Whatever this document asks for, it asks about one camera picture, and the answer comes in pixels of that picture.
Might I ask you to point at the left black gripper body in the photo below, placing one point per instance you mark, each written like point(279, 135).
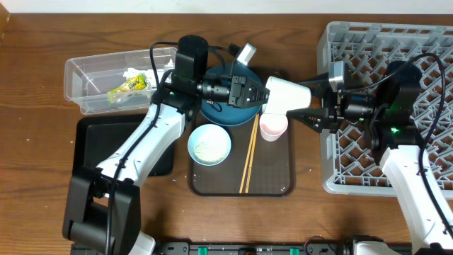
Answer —
point(236, 81)

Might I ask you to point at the dark blue round plate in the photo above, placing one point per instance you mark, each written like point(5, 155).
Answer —
point(222, 114)

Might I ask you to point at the white cup pink inside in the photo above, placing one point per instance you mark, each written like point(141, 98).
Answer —
point(272, 126)

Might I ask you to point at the white paper napkin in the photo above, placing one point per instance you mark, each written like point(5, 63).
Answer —
point(148, 75)

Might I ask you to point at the yellow green snack wrapper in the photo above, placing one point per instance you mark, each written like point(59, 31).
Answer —
point(122, 92)

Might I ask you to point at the white cup green inside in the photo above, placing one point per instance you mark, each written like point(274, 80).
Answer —
point(285, 96)

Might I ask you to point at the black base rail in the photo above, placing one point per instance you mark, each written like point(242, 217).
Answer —
point(182, 248)

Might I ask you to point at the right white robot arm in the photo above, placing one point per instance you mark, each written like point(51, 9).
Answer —
point(384, 111)

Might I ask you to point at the black plastic waste tray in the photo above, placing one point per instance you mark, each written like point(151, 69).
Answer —
point(98, 137)

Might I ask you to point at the light blue bowl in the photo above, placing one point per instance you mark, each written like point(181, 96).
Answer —
point(209, 144)

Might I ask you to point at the grey dishwasher rack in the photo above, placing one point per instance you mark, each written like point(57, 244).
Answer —
point(347, 166)

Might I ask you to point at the clear plastic waste bin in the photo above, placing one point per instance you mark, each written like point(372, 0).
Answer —
point(88, 79)

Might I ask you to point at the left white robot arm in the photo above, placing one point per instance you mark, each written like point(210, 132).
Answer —
point(103, 210)

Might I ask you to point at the brown plastic serving tray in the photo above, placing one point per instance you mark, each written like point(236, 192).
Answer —
point(272, 172)

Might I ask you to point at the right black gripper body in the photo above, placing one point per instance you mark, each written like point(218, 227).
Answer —
point(337, 115)

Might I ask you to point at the wooden chopstick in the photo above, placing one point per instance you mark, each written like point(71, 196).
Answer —
point(251, 154)
point(243, 179)

